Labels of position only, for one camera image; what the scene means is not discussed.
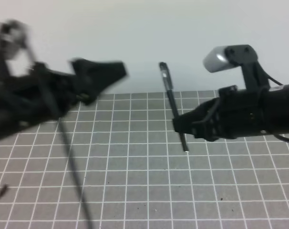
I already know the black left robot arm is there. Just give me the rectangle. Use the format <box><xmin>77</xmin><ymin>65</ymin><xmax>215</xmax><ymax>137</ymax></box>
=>
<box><xmin>0</xmin><ymin>59</ymin><xmax>127</xmax><ymax>140</ymax></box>

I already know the clear black pen cap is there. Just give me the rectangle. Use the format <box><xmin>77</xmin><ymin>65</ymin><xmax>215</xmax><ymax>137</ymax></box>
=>
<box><xmin>159</xmin><ymin>62</ymin><xmax>174</xmax><ymax>96</ymax></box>

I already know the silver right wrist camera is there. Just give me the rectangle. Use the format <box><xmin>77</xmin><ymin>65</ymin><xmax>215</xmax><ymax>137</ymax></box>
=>
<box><xmin>203</xmin><ymin>44</ymin><xmax>258</xmax><ymax>73</ymax></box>

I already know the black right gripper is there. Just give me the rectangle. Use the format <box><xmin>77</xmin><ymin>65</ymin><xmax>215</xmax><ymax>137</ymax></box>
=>
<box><xmin>172</xmin><ymin>86</ymin><xmax>266</xmax><ymax>141</ymax></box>

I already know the grey grid tablecloth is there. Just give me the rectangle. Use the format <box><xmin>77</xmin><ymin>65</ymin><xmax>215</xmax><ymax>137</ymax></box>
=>
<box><xmin>0</xmin><ymin>93</ymin><xmax>289</xmax><ymax>229</ymax></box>

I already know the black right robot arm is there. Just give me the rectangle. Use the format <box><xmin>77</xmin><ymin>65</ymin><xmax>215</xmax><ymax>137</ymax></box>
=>
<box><xmin>173</xmin><ymin>85</ymin><xmax>289</xmax><ymax>142</ymax></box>

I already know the black pen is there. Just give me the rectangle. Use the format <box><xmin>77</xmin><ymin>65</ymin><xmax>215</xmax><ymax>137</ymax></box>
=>
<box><xmin>166</xmin><ymin>92</ymin><xmax>189</xmax><ymax>153</ymax></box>

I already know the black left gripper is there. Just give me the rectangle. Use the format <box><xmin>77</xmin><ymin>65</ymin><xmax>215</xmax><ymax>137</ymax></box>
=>
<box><xmin>20</xmin><ymin>59</ymin><xmax>127</xmax><ymax>119</ymax></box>

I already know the black left camera cable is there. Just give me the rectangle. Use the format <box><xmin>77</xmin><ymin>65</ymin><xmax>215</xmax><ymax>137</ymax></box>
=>
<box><xmin>22</xmin><ymin>42</ymin><xmax>95</xmax><ymax>229</ymax></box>

